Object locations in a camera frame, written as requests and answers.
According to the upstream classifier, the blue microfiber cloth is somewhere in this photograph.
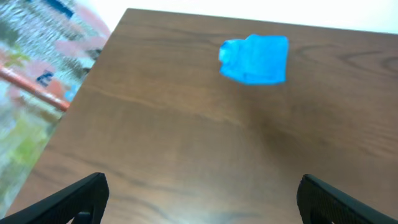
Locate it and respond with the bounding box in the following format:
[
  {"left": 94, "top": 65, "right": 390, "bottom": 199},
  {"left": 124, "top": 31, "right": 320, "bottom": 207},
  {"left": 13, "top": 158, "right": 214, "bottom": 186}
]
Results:
[{"left": 218, "top": 34, "right": 289, "bottom": 85}]

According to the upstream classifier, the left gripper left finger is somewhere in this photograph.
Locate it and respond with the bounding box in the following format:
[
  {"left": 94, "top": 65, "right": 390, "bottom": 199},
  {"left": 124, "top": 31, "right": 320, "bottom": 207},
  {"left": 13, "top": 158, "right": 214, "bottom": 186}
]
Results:
[{"left": 1, "top": 172, "right": 109, "bottom": 224}]

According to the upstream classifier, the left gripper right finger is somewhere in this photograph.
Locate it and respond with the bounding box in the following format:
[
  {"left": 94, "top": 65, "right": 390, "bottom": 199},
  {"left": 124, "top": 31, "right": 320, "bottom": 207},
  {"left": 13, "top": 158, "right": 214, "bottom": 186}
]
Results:
[{"left": 297, "top": 174, "right": 397, "bottom": 224}]

